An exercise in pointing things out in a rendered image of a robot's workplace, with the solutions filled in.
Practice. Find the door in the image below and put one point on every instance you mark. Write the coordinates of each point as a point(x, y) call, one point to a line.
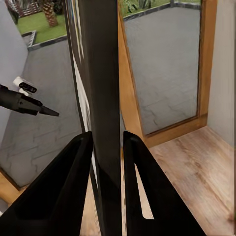
point(165, 65)

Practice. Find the poster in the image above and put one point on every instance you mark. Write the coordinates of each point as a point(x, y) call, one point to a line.
point(92, 32)

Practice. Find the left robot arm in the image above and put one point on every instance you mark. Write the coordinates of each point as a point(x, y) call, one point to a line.
point(23, 101)

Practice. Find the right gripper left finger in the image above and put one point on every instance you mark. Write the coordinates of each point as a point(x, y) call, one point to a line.
point(53, 204)

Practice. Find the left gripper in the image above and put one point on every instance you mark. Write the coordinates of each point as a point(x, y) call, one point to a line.
point(20, 103)

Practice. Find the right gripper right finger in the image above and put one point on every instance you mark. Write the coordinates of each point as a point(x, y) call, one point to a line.
point(171, 215)

